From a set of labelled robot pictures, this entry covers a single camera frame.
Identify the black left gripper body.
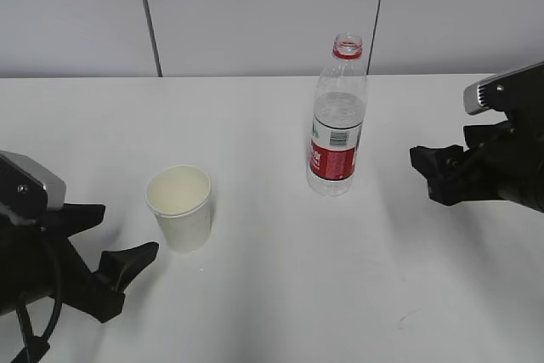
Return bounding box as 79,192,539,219
1,215,125,323

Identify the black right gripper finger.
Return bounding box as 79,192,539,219
409,145,467,187

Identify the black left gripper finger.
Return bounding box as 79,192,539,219
42,203,105,238
94,241,159,293

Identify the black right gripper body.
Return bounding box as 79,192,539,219
428,112,543,213

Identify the white paper cup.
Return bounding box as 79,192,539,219
145,165,212,254

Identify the clear water bottle red label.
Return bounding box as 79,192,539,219
307,32,368,196

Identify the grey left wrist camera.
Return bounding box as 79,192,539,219
1,150,66,225

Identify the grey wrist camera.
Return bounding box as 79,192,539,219
463,61,543,116
1,150,66,225

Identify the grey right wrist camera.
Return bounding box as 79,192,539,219
463,61,543,116

